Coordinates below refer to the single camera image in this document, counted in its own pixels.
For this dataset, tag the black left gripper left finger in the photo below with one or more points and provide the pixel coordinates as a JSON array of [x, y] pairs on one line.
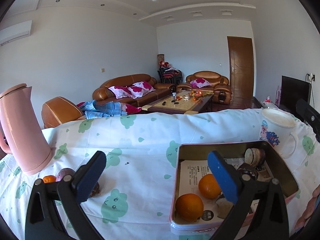
[[43, 220]]

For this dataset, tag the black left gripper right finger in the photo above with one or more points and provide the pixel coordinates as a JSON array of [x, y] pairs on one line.
[[270, 220]]

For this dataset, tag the medium orange tangerine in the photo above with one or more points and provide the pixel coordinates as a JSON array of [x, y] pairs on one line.
[[208, 187]]

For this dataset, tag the large orange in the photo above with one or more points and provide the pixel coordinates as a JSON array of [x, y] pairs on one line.
[[190, 207]]

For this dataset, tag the right hand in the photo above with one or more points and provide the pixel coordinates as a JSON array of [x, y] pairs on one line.
[[304, 219]]

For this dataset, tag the black television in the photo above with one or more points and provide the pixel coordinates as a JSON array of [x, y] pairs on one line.
[[291, 91]]

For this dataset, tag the white lidded mug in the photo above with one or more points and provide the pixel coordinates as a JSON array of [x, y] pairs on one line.
[[278, 128]]

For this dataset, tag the small orange tangerine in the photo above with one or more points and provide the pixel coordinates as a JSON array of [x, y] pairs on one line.
[[49, 179]]

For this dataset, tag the purple passion fruit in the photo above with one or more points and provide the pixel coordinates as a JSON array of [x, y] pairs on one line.
[[63, 172]]

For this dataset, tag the brown wooden door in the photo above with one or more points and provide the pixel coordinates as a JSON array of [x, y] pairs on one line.
[[241, 62]]

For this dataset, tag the pink electric kettle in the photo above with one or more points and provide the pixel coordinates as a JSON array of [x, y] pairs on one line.
[[23, 137]]

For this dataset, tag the white cloud pattern tablecloth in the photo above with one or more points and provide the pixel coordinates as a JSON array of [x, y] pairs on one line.
[[137, 184]]

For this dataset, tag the paper leaflet in tin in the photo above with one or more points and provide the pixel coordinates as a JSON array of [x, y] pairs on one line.
[[215, 210]]

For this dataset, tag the brown leather armchair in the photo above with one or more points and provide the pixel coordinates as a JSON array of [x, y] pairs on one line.
[[210, 81]]

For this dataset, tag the pink floral armchair pillow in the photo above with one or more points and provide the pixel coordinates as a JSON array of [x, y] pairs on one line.
[[200, 83]]

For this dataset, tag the blue plaid blanket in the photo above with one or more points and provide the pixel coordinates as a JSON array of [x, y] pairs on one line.
[[93, 110]]

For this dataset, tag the wooden coffee table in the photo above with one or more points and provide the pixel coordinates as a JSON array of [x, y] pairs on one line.
[[185, 102]]

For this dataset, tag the stacked dark chairs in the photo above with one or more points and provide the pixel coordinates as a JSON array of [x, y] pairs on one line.
[[168, 74]]

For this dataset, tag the pink floral left pillow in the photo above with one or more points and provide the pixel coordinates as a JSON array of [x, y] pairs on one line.
[[121, 92]]

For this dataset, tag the pink floral right pillow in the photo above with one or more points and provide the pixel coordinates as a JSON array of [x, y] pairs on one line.
[[141, 88]]

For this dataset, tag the brown leather long sofa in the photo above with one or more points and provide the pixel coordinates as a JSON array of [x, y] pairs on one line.
[[104, 95]]

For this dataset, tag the white air conditioner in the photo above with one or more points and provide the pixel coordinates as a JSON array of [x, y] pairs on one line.
[[15, 32]]

